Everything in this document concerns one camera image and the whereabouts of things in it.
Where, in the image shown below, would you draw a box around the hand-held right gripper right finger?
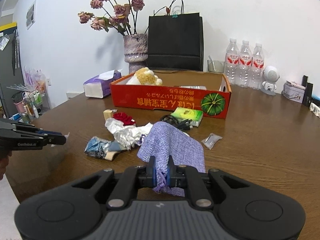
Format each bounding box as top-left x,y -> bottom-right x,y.
167,155 -> 251,208

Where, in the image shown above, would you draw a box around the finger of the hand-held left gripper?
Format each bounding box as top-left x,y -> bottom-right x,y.
0,119 -> 63,137
0,129 -> 67,146

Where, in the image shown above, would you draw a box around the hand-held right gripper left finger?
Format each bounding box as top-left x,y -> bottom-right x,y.
71,156 -> 157,210

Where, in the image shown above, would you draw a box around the white paper scrap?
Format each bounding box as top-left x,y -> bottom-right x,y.
49,132 -> 70,148

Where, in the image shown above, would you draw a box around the white cloth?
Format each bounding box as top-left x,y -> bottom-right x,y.
105,118 -> 154,151

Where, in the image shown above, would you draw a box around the black cable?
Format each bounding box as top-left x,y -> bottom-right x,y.
159,114 -> 193,132

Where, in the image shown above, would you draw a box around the red fabric rose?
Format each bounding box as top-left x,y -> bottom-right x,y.
113,112 -> 136,126

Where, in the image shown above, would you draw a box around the orange cardboard box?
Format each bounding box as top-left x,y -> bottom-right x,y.
109,70 -> 232,119

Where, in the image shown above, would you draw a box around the person's left hand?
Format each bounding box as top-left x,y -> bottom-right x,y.
0,152 -> 10,182

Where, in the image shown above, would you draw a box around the storage cart with bottles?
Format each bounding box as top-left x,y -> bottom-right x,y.
6,66 -> 52,123

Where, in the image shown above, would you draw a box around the blue crumpled foil wrapper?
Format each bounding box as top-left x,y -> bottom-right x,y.
84,136 -> 113,159

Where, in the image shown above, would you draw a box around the tan grey block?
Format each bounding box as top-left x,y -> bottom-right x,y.
105,141 -> 124,161

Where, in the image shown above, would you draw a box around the small clear plastic bag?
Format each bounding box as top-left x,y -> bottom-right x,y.
201,133 -> 223,151

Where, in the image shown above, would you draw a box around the green small box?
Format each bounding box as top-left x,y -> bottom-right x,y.
170,106 -> 204,128

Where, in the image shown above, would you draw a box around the dark cabinet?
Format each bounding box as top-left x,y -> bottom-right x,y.
0,21 -> 26,121

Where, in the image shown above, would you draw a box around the purple tissue pack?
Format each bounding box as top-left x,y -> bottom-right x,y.
83,69 -> 123,99

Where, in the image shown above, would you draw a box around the white flat packet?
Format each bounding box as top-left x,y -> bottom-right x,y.
178,85 -> 208,91

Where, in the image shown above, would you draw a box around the cream plush toy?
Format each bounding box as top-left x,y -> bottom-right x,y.
126,67 -> 163,86

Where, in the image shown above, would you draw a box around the clear glass cup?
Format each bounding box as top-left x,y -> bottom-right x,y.
207,59 -> 226,74

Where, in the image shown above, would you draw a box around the mottled purple vase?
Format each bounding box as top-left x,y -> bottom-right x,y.
123,33 -> 149,74

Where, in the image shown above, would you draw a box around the clear water bottle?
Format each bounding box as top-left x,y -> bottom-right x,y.
250,43 -> 265,90
238,40 -> 254,88
225,38 -> 239,85

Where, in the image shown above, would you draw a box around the black paper bag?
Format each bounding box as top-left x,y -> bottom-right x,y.
146,0 -> 204,72

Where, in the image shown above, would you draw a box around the white robot figure speaker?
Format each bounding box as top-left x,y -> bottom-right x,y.
260,65 -> 279,96

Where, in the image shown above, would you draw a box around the dried pink flowers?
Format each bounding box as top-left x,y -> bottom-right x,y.
77,0 -> 146,36

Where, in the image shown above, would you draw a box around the printed tin box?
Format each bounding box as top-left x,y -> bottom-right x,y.
282,80 -> 306,104

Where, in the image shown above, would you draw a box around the black upright box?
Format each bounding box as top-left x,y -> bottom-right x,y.
302,75 -> 314,105

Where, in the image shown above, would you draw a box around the dried flower stem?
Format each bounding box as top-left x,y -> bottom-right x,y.
153,5 -> 171,16

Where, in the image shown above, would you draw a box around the wall picture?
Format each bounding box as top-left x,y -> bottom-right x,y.
25,1 -> 37,30

